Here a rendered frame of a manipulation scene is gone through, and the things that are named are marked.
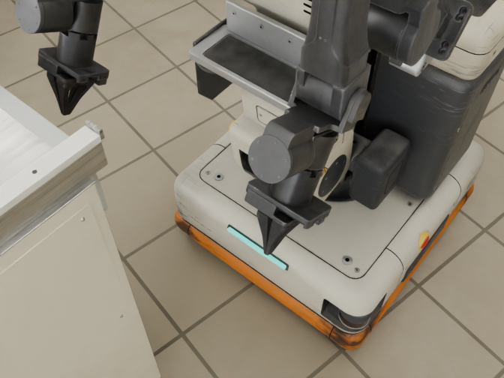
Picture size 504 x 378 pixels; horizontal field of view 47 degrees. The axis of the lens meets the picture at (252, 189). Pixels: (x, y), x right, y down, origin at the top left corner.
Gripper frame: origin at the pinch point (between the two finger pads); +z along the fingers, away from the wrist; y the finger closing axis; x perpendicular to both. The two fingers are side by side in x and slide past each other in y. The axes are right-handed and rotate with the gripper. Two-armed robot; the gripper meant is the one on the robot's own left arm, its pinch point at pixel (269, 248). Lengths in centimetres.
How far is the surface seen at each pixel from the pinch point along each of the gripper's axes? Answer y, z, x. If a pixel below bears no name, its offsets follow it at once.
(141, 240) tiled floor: -60, 60, 50
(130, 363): -23, 50, 8
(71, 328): -23.1, 27.8, -11.1
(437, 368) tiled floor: 27, 51, 69
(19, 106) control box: -42.9, -2.9, -10.0
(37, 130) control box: -36.9, -2.2, -11.3
